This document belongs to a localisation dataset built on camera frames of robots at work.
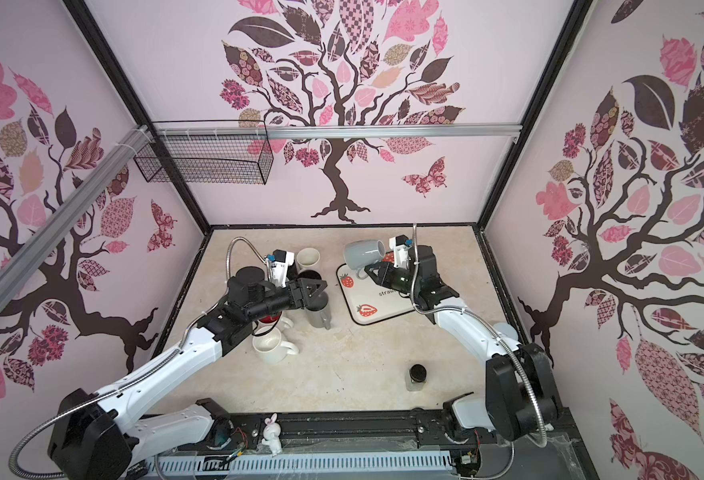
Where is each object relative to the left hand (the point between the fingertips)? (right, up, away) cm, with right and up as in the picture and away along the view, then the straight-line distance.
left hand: (323, 290), depth 74 cm
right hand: (+11, +6, +7) cm, 14 cm away
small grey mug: (+9, +9, +7) cm, 15 cm away
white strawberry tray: (+10, -6, +24) cm, 27 cm away
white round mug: (-15, -17, +5) cm, 23 cm away
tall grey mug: (-3, -7, +11) cm, 14 cm away
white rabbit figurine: (-12, -35, -3) cm, 37 cm away
